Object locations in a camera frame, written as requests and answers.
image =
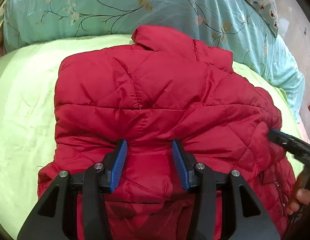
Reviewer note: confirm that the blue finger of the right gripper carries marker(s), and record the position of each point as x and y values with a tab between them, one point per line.
286	141

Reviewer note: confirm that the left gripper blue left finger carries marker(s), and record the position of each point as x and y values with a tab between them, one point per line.
55	214

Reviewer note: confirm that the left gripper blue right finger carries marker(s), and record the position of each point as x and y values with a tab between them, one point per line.
243	215

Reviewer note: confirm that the red quilted puffer jacket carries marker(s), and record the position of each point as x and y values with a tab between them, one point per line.
166	86

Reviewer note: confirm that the person's right hand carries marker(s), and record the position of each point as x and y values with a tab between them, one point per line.
298	196

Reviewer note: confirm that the light green bed sheet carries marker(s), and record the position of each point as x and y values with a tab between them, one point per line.
27	79

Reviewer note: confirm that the teal floral quilt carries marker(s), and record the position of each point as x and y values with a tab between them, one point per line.
233	25

